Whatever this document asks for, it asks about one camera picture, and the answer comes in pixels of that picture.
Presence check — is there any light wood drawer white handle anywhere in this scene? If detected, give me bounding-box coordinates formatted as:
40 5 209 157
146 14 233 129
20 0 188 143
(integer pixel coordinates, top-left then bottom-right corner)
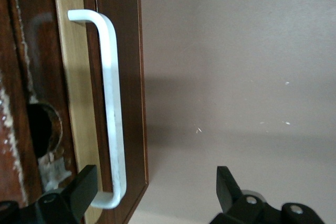
10 0 128 224

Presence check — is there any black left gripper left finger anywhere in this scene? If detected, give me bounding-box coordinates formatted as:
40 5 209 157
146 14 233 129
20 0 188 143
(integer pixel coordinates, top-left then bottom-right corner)
0 164 99 224

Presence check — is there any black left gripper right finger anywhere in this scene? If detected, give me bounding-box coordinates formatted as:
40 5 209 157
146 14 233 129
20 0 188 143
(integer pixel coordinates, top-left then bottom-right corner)
209 166 326 224

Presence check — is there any brown table cloth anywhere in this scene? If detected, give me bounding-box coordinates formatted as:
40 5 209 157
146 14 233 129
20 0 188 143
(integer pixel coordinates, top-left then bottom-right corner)
125 0 336 224

